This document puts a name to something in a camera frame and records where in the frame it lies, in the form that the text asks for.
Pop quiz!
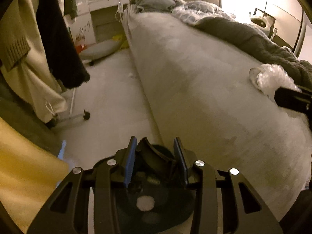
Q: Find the yellow bag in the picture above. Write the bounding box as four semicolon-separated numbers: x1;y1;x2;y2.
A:
112;35;128;49

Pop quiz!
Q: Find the blue patterned duvet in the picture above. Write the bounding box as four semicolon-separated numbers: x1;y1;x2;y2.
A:
172;0;237;26

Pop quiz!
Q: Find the grey cushioned wheeled stool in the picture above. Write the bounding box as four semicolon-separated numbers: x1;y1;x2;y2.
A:
80;40;121;66

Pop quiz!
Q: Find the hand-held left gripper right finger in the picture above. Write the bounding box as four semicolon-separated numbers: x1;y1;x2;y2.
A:
173;138;283;234

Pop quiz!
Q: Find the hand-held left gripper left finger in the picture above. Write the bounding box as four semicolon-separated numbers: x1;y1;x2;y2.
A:
27;136;137;234

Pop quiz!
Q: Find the dark grey fleece blanket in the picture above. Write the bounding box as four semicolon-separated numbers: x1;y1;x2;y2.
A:
195;17;312;90

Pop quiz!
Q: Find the white dressing table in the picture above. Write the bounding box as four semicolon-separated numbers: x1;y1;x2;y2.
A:
74;0;131;45

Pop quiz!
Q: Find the grey bed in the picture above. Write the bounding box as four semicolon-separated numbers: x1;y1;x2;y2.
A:
121;5;312;222

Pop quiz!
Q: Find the black baseball cap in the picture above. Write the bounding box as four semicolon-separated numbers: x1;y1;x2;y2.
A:
114;138;195;232

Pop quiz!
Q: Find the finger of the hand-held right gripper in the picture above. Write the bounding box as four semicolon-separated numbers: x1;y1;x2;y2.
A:
274;86;312;117

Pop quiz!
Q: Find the white plastic bag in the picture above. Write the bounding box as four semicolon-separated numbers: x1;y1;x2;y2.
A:
249;63;303;100

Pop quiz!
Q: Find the olive knit cardigan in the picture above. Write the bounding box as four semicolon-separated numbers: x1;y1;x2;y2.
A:
0;36;31;72

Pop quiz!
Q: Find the white clothes rack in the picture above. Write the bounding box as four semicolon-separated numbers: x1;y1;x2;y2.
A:
52;88;90;128

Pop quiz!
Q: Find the yellow curtain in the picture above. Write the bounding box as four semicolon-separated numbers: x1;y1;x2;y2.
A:
0;117;70;233

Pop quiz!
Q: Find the white plush pet bed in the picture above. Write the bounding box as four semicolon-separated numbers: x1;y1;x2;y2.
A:
251;15;272;30

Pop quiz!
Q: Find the beige long coat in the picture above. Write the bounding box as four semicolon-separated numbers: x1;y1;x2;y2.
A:
0;0;69;125

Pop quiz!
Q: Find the light blue plastic object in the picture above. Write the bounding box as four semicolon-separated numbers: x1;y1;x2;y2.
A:
57;139;67;160

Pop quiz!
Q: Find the white sliding wardrobe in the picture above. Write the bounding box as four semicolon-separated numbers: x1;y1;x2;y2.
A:
244;0;310;56

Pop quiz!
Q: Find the black hanging garment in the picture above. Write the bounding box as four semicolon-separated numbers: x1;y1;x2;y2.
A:
36;0;90;89

